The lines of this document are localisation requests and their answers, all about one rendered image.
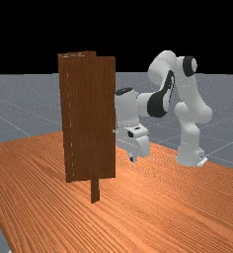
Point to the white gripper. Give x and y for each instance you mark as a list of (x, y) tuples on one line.
[(139, 143)]

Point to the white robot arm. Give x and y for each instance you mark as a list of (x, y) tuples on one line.
[(187, 99)]

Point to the brown door in frame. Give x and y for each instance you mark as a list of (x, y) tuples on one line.
[(89, 118)]

